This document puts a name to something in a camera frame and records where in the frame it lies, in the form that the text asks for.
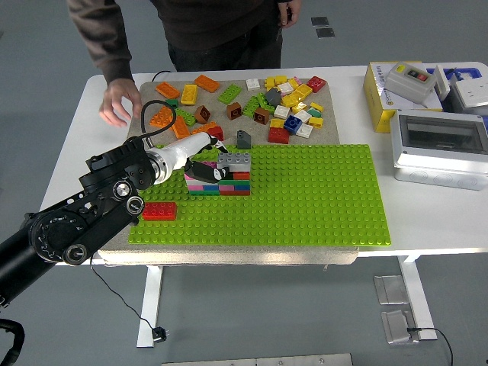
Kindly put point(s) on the grey push-button switch box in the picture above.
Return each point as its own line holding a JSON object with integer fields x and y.
{"x": 404, "y": 84}

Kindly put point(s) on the yellow small brick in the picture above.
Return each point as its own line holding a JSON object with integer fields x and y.
{"x": 316, "y": 106}
{"x": 269, "y": 82}
{"x": 277, "y": 122}
{"x": 293, "y": 82}
{"x": 315, "y": 122}
{"x": 281, "y": 79}
{"x": 298, "y": 107}

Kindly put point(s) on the black floor socket cover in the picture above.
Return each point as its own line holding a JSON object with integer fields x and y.
{"x": 325, "y": 33}
{"x": 319, "y": 21}

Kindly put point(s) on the brown square brick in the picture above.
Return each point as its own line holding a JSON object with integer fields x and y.
{"x": 202, "y": 114}
{"x": 234, "y": 110}
{"x": 261, "y": 116}

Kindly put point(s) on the blue square brick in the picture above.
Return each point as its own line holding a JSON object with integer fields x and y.
{"x": 293, "y": 124}

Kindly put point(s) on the red square brick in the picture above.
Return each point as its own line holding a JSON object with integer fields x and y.
{"x": 278, "y": 135}
{"x": 316, "y": 84}
{"x": 241, "y": 175}
{"x": 217, "y": 131}

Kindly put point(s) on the dark green small brick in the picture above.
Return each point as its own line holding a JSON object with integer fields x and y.
{"x": 173, "y": 103}

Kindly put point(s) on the white stacked brick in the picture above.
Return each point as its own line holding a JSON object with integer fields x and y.
{"x": 202, "y": 182}

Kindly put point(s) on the yellow long brick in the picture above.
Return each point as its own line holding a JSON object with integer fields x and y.
{"x": 189, "y": 94}

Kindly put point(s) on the white wall socket panel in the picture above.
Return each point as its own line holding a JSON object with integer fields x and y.
{"x": 472, "y": 93}

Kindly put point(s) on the pink small brick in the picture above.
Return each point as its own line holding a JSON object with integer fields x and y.
{"x": 297, "y": 80}

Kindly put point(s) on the person's right hand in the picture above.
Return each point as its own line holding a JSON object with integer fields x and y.
{"x": 118, "y": 99}

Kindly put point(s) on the white enclosure with clear cover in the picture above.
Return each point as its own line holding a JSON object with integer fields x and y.
{"x": 438, "y": 167}

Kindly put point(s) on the pink stacked brick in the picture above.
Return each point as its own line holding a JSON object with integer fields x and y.
{"x": 196, "y": 187}
{"x": 226, "y": 187}

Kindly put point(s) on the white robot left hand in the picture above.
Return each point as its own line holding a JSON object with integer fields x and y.
{"x": 183, "y": 150}

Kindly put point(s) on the person's right forearm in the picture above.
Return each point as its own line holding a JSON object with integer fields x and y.
{"x": 110, "y": 57}

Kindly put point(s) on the blue plastic bin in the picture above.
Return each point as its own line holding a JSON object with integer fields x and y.
{"x": 470, "y": 72}

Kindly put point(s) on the yellow square brick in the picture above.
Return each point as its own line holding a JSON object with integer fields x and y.
{"x": 304, "y": 90}
{"x": 290, "y": 100}

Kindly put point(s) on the green stacked brick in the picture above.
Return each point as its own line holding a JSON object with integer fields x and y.
{"x": 234, "y": 182}
{"x": 204, "y": 192}

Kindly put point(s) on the red long brick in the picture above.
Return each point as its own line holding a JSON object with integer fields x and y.
{"x": 159, "y": 211}

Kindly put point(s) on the blue stacked brick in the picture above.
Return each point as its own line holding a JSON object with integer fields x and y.
{"x": 211, "y": 187}
{"x": 242, "y": 187}

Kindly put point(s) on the white table leg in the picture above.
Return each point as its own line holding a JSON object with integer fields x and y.
{"x": 415, "y": 289}
{"x": 150, "y": 305}

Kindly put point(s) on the lime green long brick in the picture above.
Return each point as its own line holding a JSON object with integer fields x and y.
{"x": 230, "y": 93}
{"x": 187, "y": 116}
{"x": 251, "y": 106}
{"x": 263, "y": 103}

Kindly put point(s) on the person's left hand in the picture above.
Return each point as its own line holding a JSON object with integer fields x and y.
{"x": 291, "y": 11}

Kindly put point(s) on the dark grey slope brick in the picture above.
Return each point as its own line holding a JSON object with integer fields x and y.
{"x": 273, "y": 96}
{"x": 244, "y": 140}

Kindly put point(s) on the teal green small brick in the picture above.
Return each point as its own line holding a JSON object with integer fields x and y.
{"x": 313, "y": 112}

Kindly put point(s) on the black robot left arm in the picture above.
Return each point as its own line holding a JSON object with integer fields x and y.
{"x": 76, "y": 228}

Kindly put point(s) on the long metal floor plate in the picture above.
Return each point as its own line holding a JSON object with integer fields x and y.
{"x": 257, "y": 360}

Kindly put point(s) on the grey long brick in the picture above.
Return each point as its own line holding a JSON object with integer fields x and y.
{"x": 238, "y": 162}

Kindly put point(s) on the yellow cardboard box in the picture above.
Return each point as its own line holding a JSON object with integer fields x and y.
{"x": 371, "y": 91}

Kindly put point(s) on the green studded baseplate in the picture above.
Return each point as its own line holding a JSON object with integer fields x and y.
{"x": 286, "y": 213}

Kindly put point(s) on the red stacked brick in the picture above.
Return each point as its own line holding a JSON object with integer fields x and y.
{"x": 235, "y": 192}

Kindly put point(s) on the orange long brick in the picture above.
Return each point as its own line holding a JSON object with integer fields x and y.
{"x": 181, "y": 129}
{"x": 207, "y": 83}
{"x": 160, "y": 119}
{"x": 202, "y": 127}
{"x": 167, "y": 90}

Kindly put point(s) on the small white plastic part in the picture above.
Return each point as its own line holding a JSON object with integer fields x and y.
{"x": 442, "y": 82}

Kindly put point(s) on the person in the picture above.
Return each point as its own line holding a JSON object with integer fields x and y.
{"x": 221, "y": 26}

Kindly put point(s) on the grey-brown mat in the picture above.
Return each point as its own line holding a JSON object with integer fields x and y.
{"x": 228, "y": 254}

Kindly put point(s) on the white square brick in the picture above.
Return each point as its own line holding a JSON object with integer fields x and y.
{"x": 281, "y": 111}
{"x": 285, "y": 88}
{"x": 252, "y": 84}
{"x": 304, "y": 130}
{"x": 302, "y": 116}

